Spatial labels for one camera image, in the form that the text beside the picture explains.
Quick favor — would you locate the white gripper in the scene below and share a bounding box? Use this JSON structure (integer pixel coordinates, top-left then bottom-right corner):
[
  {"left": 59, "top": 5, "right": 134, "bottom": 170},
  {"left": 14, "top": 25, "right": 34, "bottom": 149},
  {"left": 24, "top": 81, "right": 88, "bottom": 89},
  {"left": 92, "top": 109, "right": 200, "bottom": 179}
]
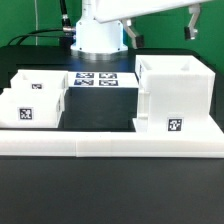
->
[{"left": 93, "top": 0, "right": 211, "bottom": 49}]

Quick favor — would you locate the white drawer cabinet box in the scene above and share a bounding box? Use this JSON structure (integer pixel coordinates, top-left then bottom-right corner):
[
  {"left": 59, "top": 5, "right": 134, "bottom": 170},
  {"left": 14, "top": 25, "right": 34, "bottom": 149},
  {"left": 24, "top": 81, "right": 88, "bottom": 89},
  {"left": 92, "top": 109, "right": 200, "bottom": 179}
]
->
[{"left": 133, "top": 55, "right": 220, "bottom": 135}]

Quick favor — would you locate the white drawer tray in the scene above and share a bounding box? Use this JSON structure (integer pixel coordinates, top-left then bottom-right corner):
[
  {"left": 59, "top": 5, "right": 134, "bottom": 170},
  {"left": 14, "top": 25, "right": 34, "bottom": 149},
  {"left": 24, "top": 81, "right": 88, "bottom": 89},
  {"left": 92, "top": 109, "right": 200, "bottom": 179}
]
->
[
  {"left": 10, "top": 69, "right": 68, "bottom": 91},
  {"left": 0, "top": 88, "right": 64, "bottom": 128}
]

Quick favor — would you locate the white front drawer tray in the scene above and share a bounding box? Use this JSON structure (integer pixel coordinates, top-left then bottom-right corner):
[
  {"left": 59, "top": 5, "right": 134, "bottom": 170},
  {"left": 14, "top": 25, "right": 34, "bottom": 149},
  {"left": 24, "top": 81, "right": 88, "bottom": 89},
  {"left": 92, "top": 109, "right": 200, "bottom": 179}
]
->
[{"left": 0, "top": 88, "right": 64, "bottom": 128}]

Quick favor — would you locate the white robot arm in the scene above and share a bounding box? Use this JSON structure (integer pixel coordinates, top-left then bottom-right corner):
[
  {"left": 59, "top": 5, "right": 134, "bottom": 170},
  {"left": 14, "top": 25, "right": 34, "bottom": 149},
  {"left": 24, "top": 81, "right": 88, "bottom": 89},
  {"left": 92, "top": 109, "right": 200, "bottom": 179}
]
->
[{"left": 70, "top": 0, "right": 211, "bottom": 61}]

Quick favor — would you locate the white marker tag plate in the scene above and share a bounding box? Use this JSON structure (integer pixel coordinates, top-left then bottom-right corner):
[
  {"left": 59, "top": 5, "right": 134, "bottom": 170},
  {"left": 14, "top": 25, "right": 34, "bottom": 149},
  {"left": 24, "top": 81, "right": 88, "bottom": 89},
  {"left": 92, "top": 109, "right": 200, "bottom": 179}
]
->
[{"left": 68, "top": 71, "right": 138, "bottom": 88}]

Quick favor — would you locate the white L-shaped fence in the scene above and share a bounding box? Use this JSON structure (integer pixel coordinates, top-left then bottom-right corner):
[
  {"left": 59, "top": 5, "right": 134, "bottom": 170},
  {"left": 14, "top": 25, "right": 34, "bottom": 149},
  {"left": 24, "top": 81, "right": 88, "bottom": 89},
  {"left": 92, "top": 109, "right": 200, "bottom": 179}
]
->
[{"left": 0, "top": 130, "right": 224, "bottom": 158}]

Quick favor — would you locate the black cable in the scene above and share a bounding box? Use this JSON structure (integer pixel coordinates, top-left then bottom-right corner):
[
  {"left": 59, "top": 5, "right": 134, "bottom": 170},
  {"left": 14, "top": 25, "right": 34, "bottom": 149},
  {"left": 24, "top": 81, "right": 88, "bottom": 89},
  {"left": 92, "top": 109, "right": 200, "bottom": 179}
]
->
[{"left": 7, "top": 0, "right": 77, "bottom": 47}]

